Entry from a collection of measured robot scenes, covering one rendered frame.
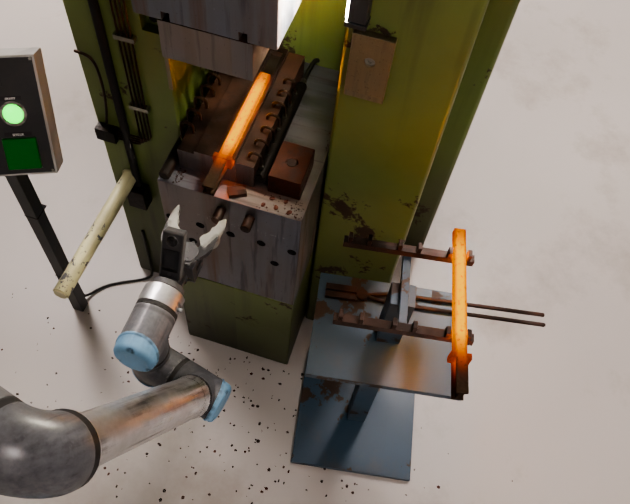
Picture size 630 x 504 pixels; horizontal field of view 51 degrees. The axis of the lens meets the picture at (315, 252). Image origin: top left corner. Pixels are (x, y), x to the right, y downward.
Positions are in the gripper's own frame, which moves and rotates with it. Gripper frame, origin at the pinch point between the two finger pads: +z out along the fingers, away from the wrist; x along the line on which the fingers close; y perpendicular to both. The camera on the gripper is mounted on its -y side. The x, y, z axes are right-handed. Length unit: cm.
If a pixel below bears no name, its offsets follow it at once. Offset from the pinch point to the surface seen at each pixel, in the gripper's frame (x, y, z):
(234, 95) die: -6.5, 1.8, 38.7
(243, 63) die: 4.4, -30.5, 17.6
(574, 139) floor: 114, 101, 161
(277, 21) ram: 11.2, -42.7, 17.8
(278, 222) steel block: 15.0, 12.2, 11.4
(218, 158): -1.9, -0.5, 15.8
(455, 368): 64, 8, -15
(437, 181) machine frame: 54, 56, 75
